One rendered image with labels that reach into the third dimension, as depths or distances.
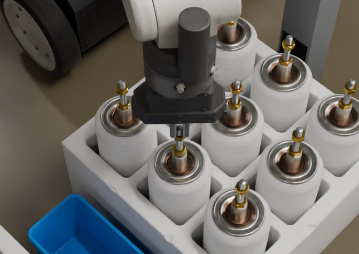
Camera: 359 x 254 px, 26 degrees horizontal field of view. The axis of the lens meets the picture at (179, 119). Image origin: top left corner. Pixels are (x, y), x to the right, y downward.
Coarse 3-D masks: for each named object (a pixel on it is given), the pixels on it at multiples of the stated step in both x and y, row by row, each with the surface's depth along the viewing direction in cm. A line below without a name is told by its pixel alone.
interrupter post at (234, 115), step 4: (228, 104) 117; (228, 108) 117; (240, 108) 117; (228, 112) 118; (232, 112) 117; (236, 112) 117; (240, 112) 118; (228, 116) 119; (232, 116) 118; (236, 116) 118; (228, 120) 119; (232, 120) 119; (236, 120) 119
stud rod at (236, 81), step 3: (237, 78) 113; (234, 81) 112; (237, 81) 112; (234, 84) 113; (237, 84) 112; (234, 87) 113; (237, 87) 113; (234, 96) 115; (237, 96) 115; (234, 99) 116; (237, 99) 116; (234, 102) 116; (237, 102) 116
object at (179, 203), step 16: (160, 144) 118; (208, 160) 116; (208, 176) 115; (160, 192) 115; (176, 192) 113; (192, 192) 114; (208, 192) 119; (160, 208) 119; (176, 208) 117; (192, 208) 118; (176, 224) 121
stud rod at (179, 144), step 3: (177, 126) 108; (180, 126) 108; (177, 129) 107; (180, 129) 107; (177, 132) 108; (180, 132) 108; (177, 135) 108; (180, 135) 108; (177, 141) 110; (180, 141) 109; (177, 144) 110; (180, 144) 110; (177, 147) 111; (180, 147) 111
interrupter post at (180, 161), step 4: (172, 152) 113; (172, 156) 113; (176, 156) 112; (180, 156) 112; (184, 156) 112; (172, 160) 114; (176, 160) 113; (180, 160) 112; (184, 160) 113; (176, 164) 114; (180, 164) 113; (184, 164) 114; (176, 168) 114; (180, 168) 114
